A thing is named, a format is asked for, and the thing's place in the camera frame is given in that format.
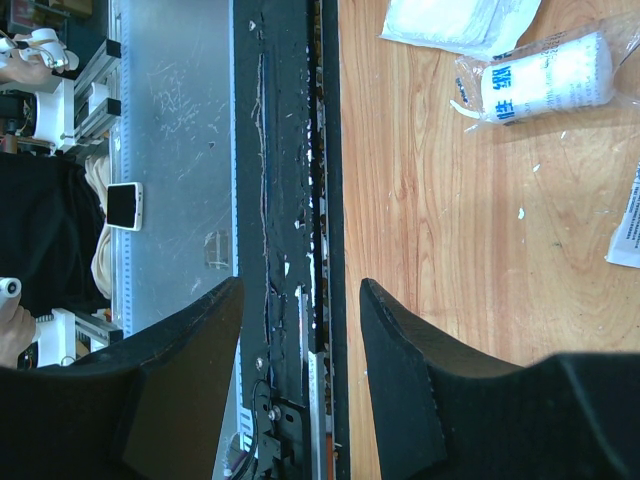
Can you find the white gauze pad packet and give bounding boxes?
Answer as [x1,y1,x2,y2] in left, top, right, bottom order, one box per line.
[380,0,540,60]

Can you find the thin white sachet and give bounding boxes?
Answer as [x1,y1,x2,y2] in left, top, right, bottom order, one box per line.
[605,168,640,268]

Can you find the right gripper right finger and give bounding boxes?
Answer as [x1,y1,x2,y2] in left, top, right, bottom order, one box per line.
[360,279,639,479]

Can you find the operator hand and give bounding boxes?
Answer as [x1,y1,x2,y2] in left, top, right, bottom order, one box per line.
[1,302,36,368]

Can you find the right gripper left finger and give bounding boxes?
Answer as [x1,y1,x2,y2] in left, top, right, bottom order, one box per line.
[1,277,244,479]

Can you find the small bandage roll packet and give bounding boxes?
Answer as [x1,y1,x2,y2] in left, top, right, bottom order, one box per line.
[450,10,639,128]

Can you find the white smartphone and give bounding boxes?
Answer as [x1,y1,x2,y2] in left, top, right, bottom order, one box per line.
[106,182,144,231]

